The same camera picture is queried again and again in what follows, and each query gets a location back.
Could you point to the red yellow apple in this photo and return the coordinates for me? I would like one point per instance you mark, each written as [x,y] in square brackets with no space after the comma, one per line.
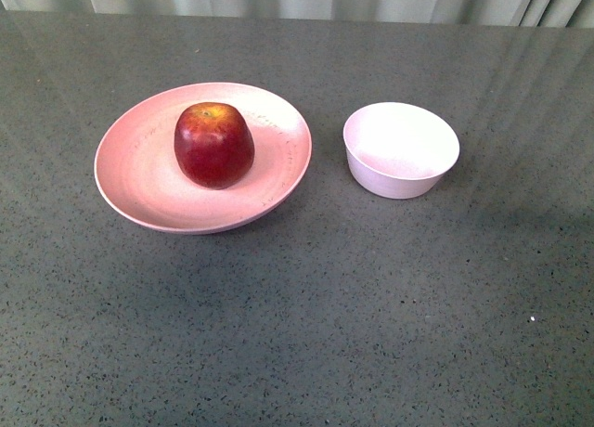
[213,144]

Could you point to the pale pink bowl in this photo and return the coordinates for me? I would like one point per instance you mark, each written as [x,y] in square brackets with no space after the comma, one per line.
[397,150]

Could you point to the pink plate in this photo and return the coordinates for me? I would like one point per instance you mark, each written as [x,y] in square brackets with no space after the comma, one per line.
[138,176]

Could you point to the white curtain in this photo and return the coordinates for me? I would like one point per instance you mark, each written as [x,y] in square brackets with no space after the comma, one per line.
[527,13]

